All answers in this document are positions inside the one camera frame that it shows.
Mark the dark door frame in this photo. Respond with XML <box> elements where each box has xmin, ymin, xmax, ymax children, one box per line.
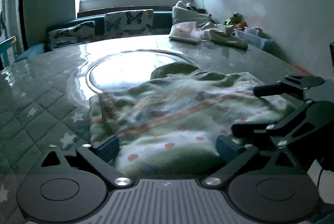
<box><xmin>17</xmin><ymin>0</ymin><xmax>30</xmax><ymax>50</ymax></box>

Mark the teal sofa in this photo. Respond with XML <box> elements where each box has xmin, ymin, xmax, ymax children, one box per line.
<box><xmin>13</xmin><ymin>11</ymin><xmax>175</xmax><ymax>63</ymax></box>

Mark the green orange plush toy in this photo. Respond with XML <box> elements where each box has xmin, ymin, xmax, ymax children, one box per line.
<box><xmin>224</xmin><ymin>12</ymin><xmax>248</xmax><ymax>30</ymax></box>

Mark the floral print green garment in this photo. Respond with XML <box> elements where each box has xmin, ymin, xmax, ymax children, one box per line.
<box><xmin>89</xmin><ymin>62</ymin><xmax>296</xmax><ymax>179</ymax></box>

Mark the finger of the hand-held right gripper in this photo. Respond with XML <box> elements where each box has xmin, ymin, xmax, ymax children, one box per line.
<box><xmin>231</xmin><ymin>99</ymin><xmax>325</xmax><ymax>150</ymax></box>
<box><xmin>254</xmin><ymin>75</ymin><xmax>326</xmax><ymax>103</ymax></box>

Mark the clear plastic storage box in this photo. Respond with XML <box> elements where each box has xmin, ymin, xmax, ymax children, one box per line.
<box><xmin>233</xmin><ymin>28</ymin><xmax>273</xmax><ymax>51</ymax></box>

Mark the blue wooden table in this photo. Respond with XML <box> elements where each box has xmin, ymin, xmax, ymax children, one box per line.
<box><xmin>0</xmin><ymin>36</ymin><xmax>17</xmax><ymax>68</ymax></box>

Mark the round black induction cooktop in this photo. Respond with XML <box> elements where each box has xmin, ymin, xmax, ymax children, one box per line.
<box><xmin>85</xmin><ymin>50</ymin><xmax>201</xmax><ymax>99</ymax></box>

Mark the black cable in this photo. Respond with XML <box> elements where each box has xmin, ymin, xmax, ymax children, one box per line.
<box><xmin>317</xmin><ymin>161</ymin><xmax>330</xmax><ymax>188</ymax></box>

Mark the white pillow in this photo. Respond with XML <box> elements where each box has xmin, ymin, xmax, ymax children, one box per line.
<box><xmin>172</xmin><ymin>0</ymin><xmax>212</xmax><ymax>29</ymax></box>

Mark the white pink soft package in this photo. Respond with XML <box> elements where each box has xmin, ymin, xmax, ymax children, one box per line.
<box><xmin>168</xmin><ymin>21</ymin><xmax>202</xmax><ymax>44</ymax></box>

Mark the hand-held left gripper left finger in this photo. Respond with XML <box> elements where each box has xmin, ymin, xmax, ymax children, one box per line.
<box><xmin>26</xmin><ymin>135</ymin><xmax>133</xmax><ymax>188</ymax></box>

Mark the grey quilted star table cover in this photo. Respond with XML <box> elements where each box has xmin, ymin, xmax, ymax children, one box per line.
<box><xmin>0</xmin><ymin>34</ymin><xmax>334</xmax><ymax>224</ymax></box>

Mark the butterfly print cushion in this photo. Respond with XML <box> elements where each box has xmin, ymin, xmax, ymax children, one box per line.
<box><xmin>104</xmin><ymin>9</ymin><xmax>154</xmax><ymax>40</ymax></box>
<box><xmin>47</xmin><ymin>21</ymin><xmax>96</xmax><ymax>51</ymax></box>

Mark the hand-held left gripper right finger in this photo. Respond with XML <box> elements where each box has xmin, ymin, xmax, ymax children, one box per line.
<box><xmin>202</xmin><ymin>135</ymin><xmax>311</xmax><ymax>188</ymax></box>

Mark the cream garment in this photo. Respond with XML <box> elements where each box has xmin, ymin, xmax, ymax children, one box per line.
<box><xmin>200</xmin><ymin>22</ymin><xmax>248</xmax><ymax>50</ymax></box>

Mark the dark patterned pillow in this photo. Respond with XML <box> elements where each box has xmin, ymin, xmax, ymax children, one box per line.
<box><xmin>185</xmin><ymin>2</ymin><xmax>209</xmax><ymax>14</ymax></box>

